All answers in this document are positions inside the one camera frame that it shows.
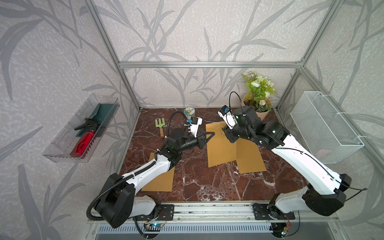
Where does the kraft file bag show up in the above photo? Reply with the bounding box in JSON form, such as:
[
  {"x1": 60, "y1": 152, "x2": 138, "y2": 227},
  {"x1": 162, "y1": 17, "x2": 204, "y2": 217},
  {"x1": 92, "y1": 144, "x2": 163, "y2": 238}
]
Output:
[
  {"x1": 142, "y1": 168, "x2": 175, "y2": 192},
  {"x1": 206, "y1": 122, "x2": 236, "y2": 168},
  {"x1": 236, "y1": 139, "x2": 267, "y2": 174}
]

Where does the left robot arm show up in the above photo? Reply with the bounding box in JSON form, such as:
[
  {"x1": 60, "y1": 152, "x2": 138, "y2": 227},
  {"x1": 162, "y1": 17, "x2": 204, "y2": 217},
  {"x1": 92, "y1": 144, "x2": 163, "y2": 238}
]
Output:
[{"x1": 86, "y1": 129, "x2": 215, "y2": 229}]

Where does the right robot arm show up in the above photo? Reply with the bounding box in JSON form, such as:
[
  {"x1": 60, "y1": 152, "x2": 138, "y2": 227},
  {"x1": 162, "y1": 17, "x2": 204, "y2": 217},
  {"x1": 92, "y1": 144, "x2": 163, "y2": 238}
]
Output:
[{"x1": 218, "y1": 106, "x2": 352, "y2": 219}]

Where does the peach flower pot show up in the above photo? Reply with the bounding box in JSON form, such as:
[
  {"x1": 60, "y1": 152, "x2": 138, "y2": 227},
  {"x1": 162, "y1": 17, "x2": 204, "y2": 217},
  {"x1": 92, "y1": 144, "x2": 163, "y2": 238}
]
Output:
[{"x1": 242, "y1": 96, "x2": 272, "y2": 121}]

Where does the green garden hand fork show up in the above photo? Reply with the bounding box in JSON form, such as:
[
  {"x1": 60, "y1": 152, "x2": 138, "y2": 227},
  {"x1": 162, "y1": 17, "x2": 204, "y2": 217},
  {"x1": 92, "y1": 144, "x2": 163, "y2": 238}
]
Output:
[{"x1": 155, "y1": 118, "x2": 166, "y2": 138}]

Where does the small labelled tin can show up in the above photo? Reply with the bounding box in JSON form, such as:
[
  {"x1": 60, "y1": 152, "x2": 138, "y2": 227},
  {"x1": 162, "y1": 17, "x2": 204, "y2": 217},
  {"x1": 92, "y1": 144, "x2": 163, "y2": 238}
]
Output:
[{"x1": 184, "y1": 107, "x2": 196, "y2": 120}]

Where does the green artificial plant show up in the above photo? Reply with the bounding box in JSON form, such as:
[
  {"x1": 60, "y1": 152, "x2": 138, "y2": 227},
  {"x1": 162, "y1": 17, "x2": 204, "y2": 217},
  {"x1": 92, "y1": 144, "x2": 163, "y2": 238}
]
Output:
[{"x1": 242, "y1": 71, "x2": 277, "y2": 113}]

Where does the green dustpan scoop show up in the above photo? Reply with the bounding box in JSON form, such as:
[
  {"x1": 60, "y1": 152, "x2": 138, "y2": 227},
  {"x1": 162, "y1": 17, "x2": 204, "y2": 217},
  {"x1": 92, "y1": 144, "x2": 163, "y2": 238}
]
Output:
[{"x1": 75, "y1": 104, "x2": 116, "y2": 138}]

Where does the left circuit board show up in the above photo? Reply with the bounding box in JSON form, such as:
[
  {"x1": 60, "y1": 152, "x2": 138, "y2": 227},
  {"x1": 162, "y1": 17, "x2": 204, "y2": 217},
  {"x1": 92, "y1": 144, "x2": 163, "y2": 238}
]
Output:
[{"x1": 144, "y1": 221, "x2": 167, "y2": 232}]

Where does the circuit board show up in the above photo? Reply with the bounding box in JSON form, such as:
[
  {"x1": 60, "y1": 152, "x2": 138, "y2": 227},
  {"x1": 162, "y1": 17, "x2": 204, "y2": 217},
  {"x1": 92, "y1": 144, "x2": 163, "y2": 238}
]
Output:
[
  {"x1": 270, "y1": 223, "x2": 291, "y2": 239},
  {"x1": 144, "y1": 221, "x2": 167, "y2": 232}
]

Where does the right circuit board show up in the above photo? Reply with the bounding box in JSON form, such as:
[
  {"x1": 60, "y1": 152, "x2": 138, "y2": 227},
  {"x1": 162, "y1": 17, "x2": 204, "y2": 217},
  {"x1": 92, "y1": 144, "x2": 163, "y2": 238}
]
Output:
[{"x1": 270, "y1": 223, "x2": 291, "y2": 239}]

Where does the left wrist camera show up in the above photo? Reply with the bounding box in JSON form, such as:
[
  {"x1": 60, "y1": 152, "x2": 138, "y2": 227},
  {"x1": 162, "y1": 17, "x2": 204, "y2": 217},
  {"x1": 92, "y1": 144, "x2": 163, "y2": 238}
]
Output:
[{"x1": 188, "y1": 117, "x2": 203, "y2": 137}]

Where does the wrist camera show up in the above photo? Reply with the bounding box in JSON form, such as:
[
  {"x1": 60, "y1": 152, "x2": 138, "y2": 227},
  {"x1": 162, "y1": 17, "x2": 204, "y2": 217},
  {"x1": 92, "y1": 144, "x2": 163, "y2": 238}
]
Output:
[
  {"x1": 188, "y1": 117, "x2": 203, "y2": 137},
  {"x1": 218, "y1": 105, "x2": 237, "y2": 129}
]

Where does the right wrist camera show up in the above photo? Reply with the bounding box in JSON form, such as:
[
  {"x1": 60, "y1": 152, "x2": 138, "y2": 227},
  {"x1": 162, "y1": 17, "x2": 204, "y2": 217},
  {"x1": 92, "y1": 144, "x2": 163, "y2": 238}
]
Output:
[{"x1": 218, "y1": 105, "x2": 237, "y2": 129}]

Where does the aluminium front rail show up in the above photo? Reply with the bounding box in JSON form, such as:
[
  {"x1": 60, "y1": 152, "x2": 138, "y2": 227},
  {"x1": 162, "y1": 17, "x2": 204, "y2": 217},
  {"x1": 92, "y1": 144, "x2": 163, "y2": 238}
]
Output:
[{"x1": 87, "y1": 197, "x2": 339, "y2": 228}]

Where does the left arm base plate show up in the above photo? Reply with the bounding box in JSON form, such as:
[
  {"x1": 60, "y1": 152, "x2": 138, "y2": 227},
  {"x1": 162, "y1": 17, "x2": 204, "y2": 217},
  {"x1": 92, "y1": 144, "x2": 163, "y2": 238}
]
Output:
[{"x1": 135, "y1": 204, "x2": 175, "y2": 221}]

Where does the white wire mesh basket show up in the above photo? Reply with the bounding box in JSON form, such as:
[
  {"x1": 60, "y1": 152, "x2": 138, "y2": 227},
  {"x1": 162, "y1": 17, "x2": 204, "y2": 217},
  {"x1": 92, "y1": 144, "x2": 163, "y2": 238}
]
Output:
[{"x1": 291, "y1": 91, "x2": 365, "y2": 164}]

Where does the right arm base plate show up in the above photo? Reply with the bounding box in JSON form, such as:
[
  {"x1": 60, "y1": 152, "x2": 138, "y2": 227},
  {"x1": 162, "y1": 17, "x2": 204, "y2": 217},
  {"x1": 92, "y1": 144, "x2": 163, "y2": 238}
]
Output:
[{"x1": 252, "y1": 203, "x2": 296, "y2": 221}]

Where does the aluminium frame back bar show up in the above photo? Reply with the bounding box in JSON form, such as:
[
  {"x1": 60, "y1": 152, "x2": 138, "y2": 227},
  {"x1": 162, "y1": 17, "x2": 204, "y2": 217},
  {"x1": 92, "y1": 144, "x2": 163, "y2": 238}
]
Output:
[{"x1": 119, "y1": 62, "x2": 302, "y2": 69}]

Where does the clear plastic wall bin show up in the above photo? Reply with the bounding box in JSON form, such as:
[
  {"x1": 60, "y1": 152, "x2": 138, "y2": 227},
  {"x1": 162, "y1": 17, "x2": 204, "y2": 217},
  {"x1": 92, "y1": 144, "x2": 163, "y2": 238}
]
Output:
[{"x1": 43, "y1": 94, "x2": 120, "y2": 163}]

